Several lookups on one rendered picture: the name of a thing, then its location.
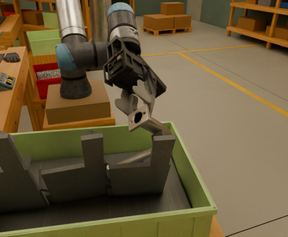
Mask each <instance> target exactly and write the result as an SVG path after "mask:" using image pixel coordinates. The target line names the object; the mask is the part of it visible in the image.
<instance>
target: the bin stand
mask: <svg viewBox="0 0 288 237"><path fill-rule="evenodd" d="M46 101H47V99H44V100H41V98H40V97H39V93H38V89H37V85H36V82H35V83H34V92H33V106H34V110H35V111H36V114H37V118H38V122H39V127H40V131H43V123H44V116H45V108H46Z"/></svg>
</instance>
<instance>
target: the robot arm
mask: <svg viewBox="0 0 288 237"><path fill-rule="evenodd" d="M89 4H90V21H91V37H92V38H91V39H90V40H89V42H87V37H86V30H85V25H84V20H83V14H82V9H81V4H80V0H55V5H56V12H57V18H58V24H59V30H60V36H61V44H57V45H56V46H55V52H56V58H57V63H58V67H59V69H60V73H61V79H62V80H61V85H60V96H61V97H62V98H65V99H71V100H74V99H81V98H85V97H87V96H89V95H90V94H91V93H92V87H91V85H90V83H89V81H88V79H87V76H86V72H87V71H100V70H103V73H104V83H106V84H108V85H110V86H111V87H113V84H114V85H115V86H117V87H119V88H122V89H123V90H122V93H121V98H118V99H115V106H116V107H117V108H118V109H120V110H121V111H122V112H123V113H124V114H126V115H127V116H128V115H130V114H131V113H133V112H134V111H136V110H137V104H138V97H139V98H140V99H141V100H142V101H143V103H144V105H145V104H148V106H149V113H150V117H151V115H152V111H153V107H154V104H155V99H156V98H157V97H158V96H160V95H161V94H163V93H164V92H165V91H166V89H167V87H166V85H165V84H164V83H163V82H162V81H161V80H160V79H159V77H158V76H157V75H156V74H155V73H154V71H153V70H152V69H151V68H150V67H149V65H148V64H147V63H146V62H145V61H144V59H143V58H142V57H141V56H140V54H141V49H140V40H139V35H138V30H137V25H136V21H135V14H134V13H133V9H132V8H131V7H130V6H129V5H128V4H126V3H123V2H118V3H115V4H113V5H111V0H89ZM106 72H107V73H108V78H109V79H108V80H107V79H106ZM133 94H136V95H137V96H138V97H136V96H134V95H133Z"/></svg>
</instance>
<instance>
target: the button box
mask: <svg viewBox="0 0 288 237"><path fill-rule="evenodd" d="M1 75H3V74H2V72H1V73H0V77H2V76H1ZM3 76H4V77H2V78H3V79H1V78H0V79H1V80H2V81H0V91H7V90H12V89H13V86H14V83H15V78H13V80H12V84H11V85H9V84H7V83H6V82H7V80H8V77H9V76H8V75H7V74H5V75H3Z"/></svg>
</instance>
